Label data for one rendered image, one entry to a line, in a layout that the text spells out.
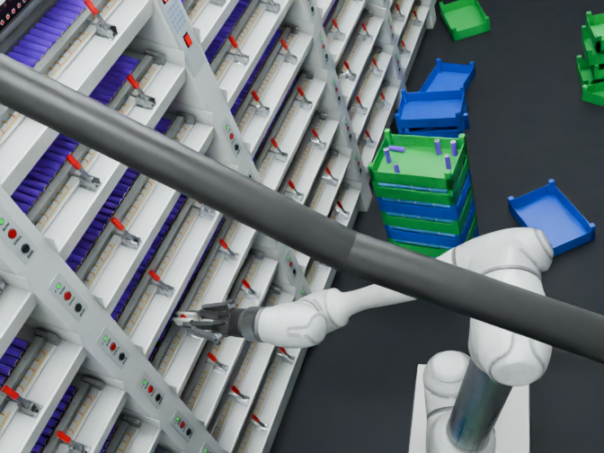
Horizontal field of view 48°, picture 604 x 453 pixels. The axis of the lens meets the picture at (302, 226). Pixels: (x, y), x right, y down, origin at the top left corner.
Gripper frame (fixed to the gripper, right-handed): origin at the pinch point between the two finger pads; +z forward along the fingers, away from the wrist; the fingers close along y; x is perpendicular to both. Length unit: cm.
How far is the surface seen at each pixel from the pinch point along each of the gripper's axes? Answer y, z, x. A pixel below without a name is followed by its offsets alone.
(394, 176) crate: 85, -27, -33
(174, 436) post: -26.4, -0.2, -15.7
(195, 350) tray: -4.7, -0.5, -8.1
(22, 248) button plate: -23, -10, 58
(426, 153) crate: 101, -34, -38
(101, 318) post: -20.2, -6.2, 30.4
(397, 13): 210, 7, -43
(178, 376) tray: -13.2, 0.4, -7.5
